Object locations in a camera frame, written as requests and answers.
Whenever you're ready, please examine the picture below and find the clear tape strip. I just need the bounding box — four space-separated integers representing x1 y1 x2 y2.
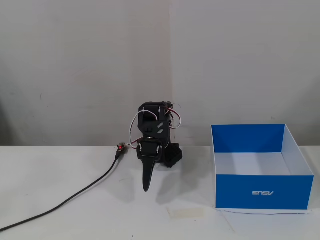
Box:
167 207 206 219

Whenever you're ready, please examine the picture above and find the blue and white cardboard box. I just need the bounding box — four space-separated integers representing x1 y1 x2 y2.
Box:
210 123 315 211

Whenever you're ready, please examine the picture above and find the red and white servo cable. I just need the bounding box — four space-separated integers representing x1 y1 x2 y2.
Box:
163 100 184 130

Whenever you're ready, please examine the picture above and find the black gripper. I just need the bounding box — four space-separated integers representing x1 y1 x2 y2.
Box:
136 137 164 193

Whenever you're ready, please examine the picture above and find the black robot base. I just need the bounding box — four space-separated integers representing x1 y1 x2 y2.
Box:
161 141 185 169

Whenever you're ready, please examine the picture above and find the black power cable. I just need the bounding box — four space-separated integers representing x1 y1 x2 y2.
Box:
0 150 121 232

